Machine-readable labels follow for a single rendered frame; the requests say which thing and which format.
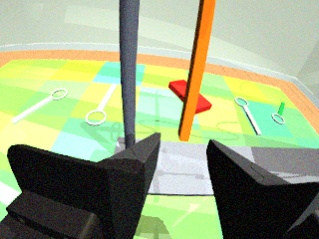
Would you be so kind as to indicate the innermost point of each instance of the red rectangular block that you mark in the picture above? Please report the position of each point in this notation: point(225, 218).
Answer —
point(178, 86)

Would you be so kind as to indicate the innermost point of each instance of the orange handle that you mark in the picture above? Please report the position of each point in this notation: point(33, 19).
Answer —
point(195, 73)

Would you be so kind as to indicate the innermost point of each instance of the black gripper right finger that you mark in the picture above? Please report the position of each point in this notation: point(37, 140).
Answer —
point(253, 203)

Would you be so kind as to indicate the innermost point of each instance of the green handle with white loop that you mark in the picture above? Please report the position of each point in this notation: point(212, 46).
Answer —
point(281, 109)

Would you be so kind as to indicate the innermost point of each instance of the white ring with handle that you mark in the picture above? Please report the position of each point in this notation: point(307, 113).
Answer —
point(249, 116)
point(102, 105)
point(37, 106)

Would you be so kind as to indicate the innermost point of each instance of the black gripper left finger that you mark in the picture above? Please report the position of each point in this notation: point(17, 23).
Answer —
point(115, 188)

